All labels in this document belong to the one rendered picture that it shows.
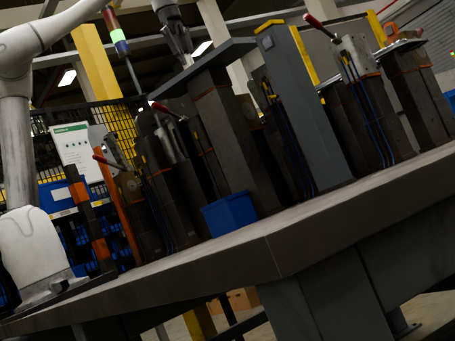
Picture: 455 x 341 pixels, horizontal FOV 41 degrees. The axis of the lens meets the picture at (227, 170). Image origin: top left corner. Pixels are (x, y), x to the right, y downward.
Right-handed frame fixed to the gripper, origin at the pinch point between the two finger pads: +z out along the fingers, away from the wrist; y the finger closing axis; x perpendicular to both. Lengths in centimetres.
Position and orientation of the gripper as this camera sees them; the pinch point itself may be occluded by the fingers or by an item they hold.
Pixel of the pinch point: (188, 64)
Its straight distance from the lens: 213.8
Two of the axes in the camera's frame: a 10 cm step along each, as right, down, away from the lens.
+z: 3.6, 9.3, -0.6
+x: -7.3, 3.2, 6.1
